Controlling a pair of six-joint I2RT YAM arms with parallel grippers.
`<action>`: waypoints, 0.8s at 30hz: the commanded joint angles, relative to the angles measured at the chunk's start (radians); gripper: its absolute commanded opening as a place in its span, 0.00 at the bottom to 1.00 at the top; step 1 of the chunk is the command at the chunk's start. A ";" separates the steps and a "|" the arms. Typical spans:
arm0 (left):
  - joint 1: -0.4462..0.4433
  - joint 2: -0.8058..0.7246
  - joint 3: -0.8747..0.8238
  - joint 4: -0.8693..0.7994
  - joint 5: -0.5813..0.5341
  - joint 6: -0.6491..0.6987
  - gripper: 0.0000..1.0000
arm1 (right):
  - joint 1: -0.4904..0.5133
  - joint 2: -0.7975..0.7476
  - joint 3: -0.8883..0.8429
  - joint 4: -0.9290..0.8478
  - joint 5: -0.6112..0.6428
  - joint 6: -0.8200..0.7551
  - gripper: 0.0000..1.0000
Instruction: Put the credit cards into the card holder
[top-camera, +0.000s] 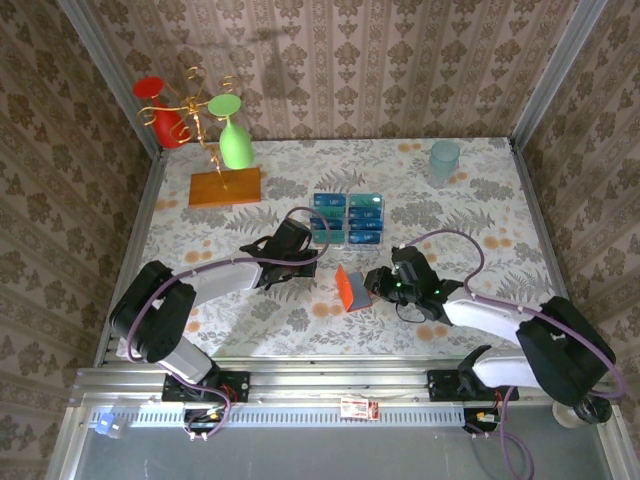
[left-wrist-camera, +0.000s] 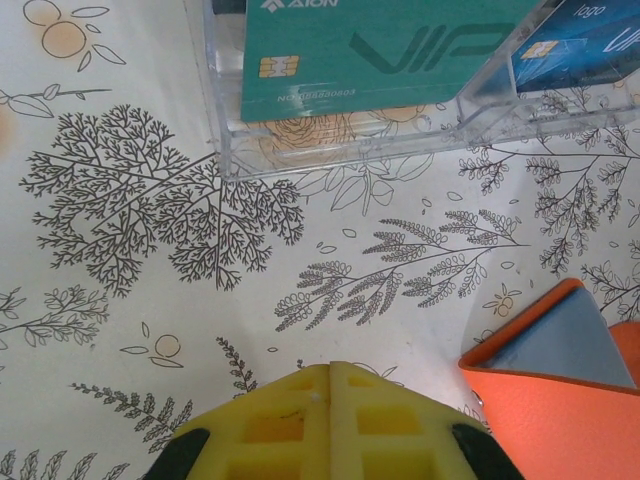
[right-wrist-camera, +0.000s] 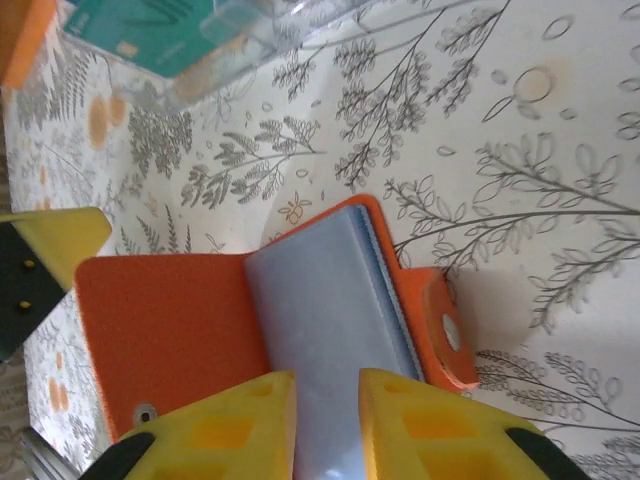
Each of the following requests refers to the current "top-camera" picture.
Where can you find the orange card holder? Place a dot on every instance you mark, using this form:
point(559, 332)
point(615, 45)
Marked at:
point(342, 290)

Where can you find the teal credit card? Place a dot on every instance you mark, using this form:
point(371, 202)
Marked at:
point(365, 200)
point(336, 238)
point(334, 213)

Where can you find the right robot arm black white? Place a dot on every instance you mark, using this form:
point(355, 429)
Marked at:
point(560, 350)

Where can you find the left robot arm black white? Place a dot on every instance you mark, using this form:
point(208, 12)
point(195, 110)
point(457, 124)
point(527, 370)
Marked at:
point(150, 310)

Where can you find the aluminium front beam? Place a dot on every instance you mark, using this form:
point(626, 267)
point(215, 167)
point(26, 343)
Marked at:
point(325, 382)

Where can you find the green wine glass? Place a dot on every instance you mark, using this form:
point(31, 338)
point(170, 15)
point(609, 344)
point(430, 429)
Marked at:
point(235, 145)

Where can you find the red white sticker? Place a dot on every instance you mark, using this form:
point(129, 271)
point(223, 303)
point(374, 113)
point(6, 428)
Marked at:
point(359, 408)

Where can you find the pale blue plastic cup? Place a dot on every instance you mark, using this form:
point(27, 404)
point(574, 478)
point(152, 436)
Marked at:
point(444, 165)

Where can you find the black yellow power connector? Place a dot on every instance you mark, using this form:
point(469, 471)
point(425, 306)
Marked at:
point(212, 415)
point(481, 416)

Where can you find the red wine glass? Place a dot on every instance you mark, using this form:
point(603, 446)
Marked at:
point(167, 127)

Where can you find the grey metal panel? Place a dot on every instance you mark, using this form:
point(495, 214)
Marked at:
point(325, 455)

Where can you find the glass jar black lid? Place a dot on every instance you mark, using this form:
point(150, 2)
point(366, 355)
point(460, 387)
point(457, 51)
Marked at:
point(562, 415)

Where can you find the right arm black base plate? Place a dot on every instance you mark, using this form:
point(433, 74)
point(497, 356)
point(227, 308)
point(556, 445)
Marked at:
point(442, 387)

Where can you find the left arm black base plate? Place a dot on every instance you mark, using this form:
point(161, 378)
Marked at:
point(236, 385)

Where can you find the aluminium side rail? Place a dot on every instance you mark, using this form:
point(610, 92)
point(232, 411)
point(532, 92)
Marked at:
point(145, 210)
point(535, 210)

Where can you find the aluminium frame post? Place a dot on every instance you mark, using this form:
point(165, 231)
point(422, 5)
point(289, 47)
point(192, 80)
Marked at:
point(111, 75)
point(556, 75)

